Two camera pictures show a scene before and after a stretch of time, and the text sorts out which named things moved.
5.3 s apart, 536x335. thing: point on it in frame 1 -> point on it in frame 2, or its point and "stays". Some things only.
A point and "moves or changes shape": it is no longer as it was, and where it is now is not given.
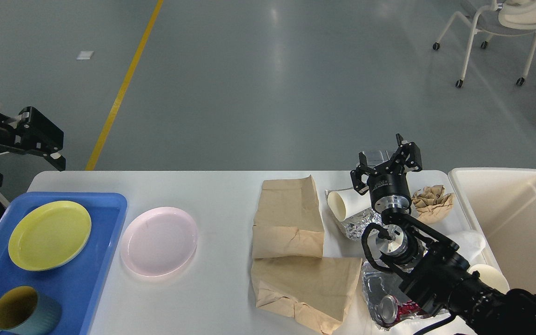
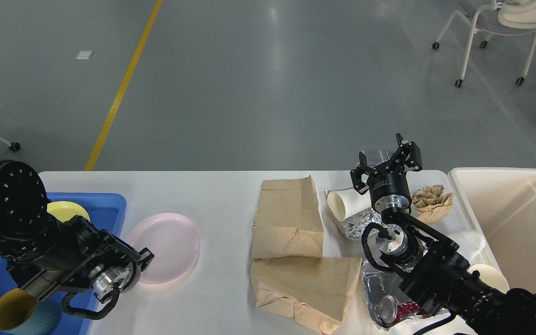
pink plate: [159, 241] moves or changes shape
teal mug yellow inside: [20, 311] stays
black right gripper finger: [408, 154] stays
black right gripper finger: [363, 169] stays
